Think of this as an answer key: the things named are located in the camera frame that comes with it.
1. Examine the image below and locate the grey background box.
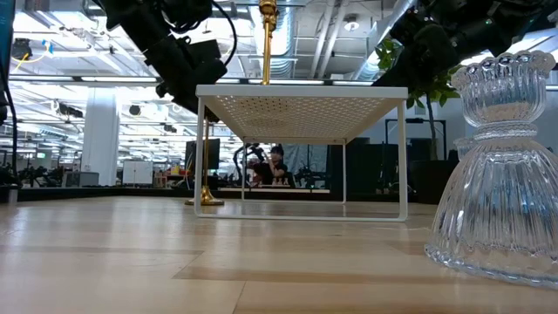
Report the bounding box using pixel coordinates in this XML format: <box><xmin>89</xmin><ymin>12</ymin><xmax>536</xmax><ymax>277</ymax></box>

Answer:
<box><xmin>62</xmin><ymin>170</ymin><xmax>100</xmax><ymax>188</ymax></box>

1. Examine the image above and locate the black hanging cable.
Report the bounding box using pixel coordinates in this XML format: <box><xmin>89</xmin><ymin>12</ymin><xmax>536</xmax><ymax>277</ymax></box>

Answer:
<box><xmin>0</xmin><ymin>65</ymin><xmax>22</xmax><ymax>187</ymax></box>

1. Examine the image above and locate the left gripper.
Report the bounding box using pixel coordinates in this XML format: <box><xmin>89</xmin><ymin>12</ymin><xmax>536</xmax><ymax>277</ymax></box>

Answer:
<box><xmin>143</xmin><ymin>37</ymin><xmax>228</xmax><ymax>124</ymax></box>

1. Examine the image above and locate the clear ribbed glass candle holder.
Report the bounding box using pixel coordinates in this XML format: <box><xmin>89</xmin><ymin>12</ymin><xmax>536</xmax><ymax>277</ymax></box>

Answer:
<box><xmin>424</xmin><ymin>49</ymin><xmax>558</xmax><ymax>291</ymax></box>
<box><xmin>452</xmin><ymin>136</ymin><xmax>479</xmax><ymax>161</ymax></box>

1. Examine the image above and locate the black partition panel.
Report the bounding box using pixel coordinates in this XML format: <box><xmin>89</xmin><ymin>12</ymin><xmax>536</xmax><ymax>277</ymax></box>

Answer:
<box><xmin>329</xmin><ymin>137</ymin><xmax>415</xmax><ymax>204</ymax></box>

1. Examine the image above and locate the black background monitor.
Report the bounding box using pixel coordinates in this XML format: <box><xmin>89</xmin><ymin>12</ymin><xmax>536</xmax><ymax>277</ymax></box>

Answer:
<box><xmin>184</xmin><ymin>138</ymin><xmax>221</xmax><ymax>171</ymax></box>

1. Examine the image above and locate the blue screen operator monitor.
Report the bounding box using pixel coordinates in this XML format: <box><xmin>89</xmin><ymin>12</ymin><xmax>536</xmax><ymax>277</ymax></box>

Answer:
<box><xmin>0</xmin><ymin>0</ymin><xmax>17</xmax><ymax>84</ymax></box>

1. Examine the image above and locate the black aluminium table frame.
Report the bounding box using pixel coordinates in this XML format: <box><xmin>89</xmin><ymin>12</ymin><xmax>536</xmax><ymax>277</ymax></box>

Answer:
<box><xmin>0</xmin><ymin>185</ymin><xmax>415</xmax><ymax>205</ymax></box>

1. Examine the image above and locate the tall gold brass candlestick holder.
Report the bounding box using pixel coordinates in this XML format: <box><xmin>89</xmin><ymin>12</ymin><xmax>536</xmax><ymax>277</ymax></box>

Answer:
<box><xmin>185</xmin><ymin>116</ymin><xmax>226</xmax><ymax>207</ymax></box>

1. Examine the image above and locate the green leafy potted plant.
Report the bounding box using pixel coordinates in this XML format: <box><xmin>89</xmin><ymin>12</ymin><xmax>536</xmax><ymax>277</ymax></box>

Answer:
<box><xmin>374</xmin><ymin>37</ymin><xmax>463</xmax><ymax>162</ymax></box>

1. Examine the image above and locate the black ceiling camera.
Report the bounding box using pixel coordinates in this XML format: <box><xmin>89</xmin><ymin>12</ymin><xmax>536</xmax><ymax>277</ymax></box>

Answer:
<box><xmin>10</xmin><ymin>38</ymin><xmax>34</xmax><ymax>61</ymax></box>

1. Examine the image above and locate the person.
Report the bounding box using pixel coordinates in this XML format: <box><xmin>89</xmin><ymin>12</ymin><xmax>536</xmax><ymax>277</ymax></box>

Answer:
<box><xmin>247</xmin><ymin>144</ymin><xmax>292</xmax><ymax>188</ymax></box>

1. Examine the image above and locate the white perforated metal shelf rack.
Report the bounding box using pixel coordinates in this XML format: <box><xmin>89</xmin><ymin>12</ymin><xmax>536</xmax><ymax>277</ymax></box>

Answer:
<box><xmin>194</xmin><ymin>84</ymin><xmax>410</xmax><ymax>223</ymax></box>

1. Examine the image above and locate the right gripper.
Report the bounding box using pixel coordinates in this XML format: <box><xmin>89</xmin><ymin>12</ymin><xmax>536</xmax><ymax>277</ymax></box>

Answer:
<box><xmin>372</xmin><ymin>21</ymin><xmax>463</xmax><ymax>87</ymax></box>

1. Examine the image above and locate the white background cabinet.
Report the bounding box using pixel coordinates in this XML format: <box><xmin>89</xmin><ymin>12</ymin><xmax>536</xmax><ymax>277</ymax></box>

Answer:
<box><xmin>121</xmin><ymin>160</ymin><xmax>154</xmax><ymax>187</ymax></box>

